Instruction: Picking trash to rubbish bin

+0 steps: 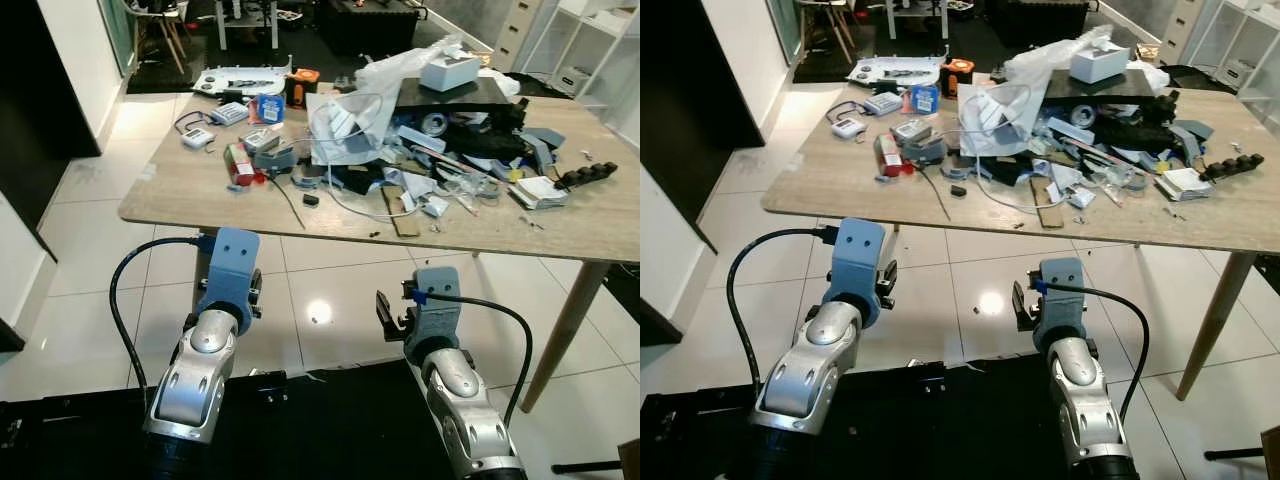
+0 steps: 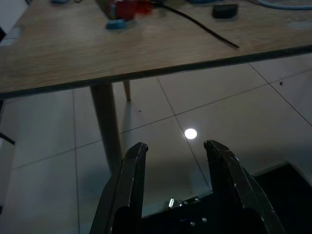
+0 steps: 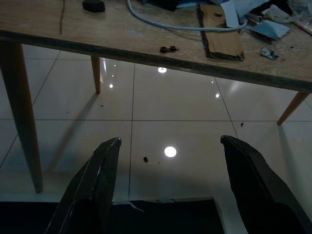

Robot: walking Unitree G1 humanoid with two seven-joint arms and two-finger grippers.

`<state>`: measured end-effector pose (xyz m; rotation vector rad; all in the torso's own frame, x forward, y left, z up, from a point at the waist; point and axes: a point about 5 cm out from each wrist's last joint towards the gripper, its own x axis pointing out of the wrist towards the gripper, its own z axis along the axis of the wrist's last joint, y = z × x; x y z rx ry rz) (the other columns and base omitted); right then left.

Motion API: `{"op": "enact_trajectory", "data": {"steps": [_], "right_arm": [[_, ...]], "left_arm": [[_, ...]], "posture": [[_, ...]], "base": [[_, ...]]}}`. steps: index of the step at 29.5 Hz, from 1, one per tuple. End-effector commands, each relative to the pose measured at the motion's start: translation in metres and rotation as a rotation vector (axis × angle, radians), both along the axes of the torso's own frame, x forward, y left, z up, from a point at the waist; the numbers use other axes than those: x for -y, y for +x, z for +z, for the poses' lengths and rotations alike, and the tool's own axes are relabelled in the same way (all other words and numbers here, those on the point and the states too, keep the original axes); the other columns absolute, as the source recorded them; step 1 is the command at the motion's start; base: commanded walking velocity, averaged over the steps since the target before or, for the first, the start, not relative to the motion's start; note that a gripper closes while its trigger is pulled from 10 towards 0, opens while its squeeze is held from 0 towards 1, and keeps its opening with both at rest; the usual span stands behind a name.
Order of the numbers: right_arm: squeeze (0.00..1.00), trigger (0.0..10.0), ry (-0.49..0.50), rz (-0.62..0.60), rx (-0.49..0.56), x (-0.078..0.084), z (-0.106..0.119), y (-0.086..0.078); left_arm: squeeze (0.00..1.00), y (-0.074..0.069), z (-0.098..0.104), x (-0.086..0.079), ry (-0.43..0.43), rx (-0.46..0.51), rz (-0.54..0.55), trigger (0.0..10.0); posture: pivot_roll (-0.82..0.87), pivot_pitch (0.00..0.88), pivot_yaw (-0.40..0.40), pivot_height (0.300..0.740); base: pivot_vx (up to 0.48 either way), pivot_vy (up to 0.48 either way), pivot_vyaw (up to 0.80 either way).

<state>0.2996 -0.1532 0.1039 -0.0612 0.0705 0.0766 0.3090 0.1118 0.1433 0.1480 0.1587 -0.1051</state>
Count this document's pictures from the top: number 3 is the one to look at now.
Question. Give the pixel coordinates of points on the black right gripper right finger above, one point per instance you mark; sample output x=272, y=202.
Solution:
x=253, y=185

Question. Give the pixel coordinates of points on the small black clip part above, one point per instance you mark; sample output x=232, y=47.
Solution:
x=169, y=49

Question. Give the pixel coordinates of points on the white paper strip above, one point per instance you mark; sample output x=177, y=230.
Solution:
x=230, y=13

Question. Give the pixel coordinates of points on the silver foil packet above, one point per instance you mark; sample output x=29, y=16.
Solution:
x=269, y=29

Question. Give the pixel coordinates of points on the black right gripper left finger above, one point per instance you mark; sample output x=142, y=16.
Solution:
x=97, y=185

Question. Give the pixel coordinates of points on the brown cardboard piece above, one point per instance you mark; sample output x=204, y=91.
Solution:
x=223, y=41

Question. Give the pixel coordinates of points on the black foam block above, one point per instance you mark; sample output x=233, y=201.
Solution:
x=93, y=5

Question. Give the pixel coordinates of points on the wooden table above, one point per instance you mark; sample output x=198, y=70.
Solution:
x=122, y=31

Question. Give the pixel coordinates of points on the crumpled grey wrapper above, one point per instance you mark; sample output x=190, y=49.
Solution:
x=269, y=53

